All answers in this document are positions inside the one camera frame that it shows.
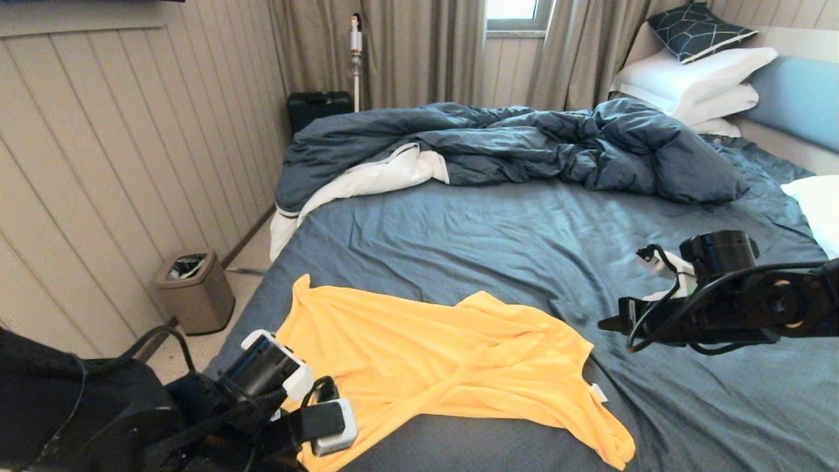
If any yellow t-shirt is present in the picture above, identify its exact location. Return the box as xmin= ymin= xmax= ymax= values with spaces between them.
xmin=275 ymin=274 xmax=636 ymax=472

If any brown trash bin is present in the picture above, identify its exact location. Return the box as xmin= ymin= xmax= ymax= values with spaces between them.
xmin=155 ymin=250 xmax=235 ymax=336

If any blue bed sheet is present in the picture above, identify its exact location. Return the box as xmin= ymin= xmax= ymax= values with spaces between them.
xmin=152 ymin=134 xmax=839 ymax=472

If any crumpled bin bag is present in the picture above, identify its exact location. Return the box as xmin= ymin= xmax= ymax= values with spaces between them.
xmin=169 ymin=254 xmax=208 ymax=279

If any crumpled dark blue duvet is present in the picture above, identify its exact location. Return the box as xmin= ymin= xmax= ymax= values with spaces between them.
xmin=275 ymin=98 xmax=749 ymax=214

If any blue headboard pad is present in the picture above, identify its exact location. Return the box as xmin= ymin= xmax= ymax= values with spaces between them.
xmin=744 ymin=56 xmax=839 ymax=155

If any large white pillow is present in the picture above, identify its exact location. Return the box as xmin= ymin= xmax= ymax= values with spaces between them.
xmin=613 ymin=47 xmax=778 ymax=119

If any beige curtain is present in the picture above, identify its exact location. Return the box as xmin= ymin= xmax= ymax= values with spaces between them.
xmin=526 ymin=0 xmax=689 ymax=112
xmin=267 ymin=0 xmax=487 ymax=109

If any dark patterned cushion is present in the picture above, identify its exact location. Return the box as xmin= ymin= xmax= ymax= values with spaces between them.
xmin=647 ymin=3 xmax=758 ymax=66

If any dark green suitcase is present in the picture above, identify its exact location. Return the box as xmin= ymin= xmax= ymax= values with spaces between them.
xmin=287 ymin=91 xmax=355 ymax=136

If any white stick vacuum cleaner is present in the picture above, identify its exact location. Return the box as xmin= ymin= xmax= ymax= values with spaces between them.
xmin=351 ymin=14 xmax=363 ymax=112

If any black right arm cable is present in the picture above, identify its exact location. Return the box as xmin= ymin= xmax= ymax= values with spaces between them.
xmin=626 ymin=244 xmax=830 ymax=356

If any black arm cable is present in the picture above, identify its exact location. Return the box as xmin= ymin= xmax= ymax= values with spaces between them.
xmin=98 ymin=324 xmax=338 ymax=472
xmin=626 ymin=244 xmax=830 ymax=356

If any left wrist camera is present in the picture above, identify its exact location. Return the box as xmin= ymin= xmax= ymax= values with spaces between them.
xmin=308 ymin=398 xmax=359 ymax=458

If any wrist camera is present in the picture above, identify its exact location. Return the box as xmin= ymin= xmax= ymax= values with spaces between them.
xmin=308 ymin=398 xmax=359 ymax=458
xmin=636 ymin=244 xmax=695 ymax=279

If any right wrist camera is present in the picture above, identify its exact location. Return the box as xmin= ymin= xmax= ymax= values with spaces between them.
xmin=636 ymin=244 xmax=695 ymax=279

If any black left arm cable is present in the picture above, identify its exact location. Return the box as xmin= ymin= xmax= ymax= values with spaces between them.
xmin=98 ymin=324 xmax=338 ymax=472

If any window with grey frame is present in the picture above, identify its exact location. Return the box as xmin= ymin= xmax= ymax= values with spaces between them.
xmin=485 ymin=0 xmax=555 ymax=39

